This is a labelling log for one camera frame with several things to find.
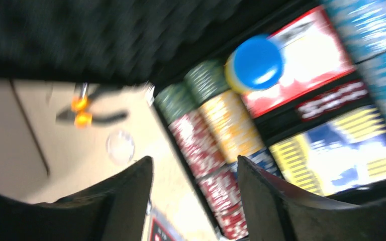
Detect red card deck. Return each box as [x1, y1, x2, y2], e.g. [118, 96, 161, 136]
[242, 6, 355, 118]

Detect blue round button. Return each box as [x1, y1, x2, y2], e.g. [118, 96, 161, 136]
[224, 34, 284, 94]

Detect yellow blue card deck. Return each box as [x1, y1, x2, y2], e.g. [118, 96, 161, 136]
[269, 105, 386, 196]

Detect orange black pliers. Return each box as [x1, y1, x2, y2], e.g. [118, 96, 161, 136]
[55, 82, 129, 128]

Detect light blue chip row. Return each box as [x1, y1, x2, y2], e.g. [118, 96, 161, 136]
[321, 0, 386, 119]

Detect black poker case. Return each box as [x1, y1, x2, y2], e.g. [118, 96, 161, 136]
[0, 0, 386, 241]

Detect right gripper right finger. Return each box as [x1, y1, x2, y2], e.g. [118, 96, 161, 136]
[238, 156, 386, 240]

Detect red green chip row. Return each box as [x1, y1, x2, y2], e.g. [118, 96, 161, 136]
[154, 83, 249, 240]

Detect yellow green chip row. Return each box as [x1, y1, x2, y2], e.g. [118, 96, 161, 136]
[184, 60, 281, 177]

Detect red dice in case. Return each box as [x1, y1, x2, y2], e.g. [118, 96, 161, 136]
[297, 80, 368, 121]

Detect clear round disc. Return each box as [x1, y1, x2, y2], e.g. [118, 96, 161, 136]
[106, 130, 135, 165]

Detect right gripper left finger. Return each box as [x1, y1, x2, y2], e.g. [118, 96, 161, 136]
[0, 156, 153, 240]

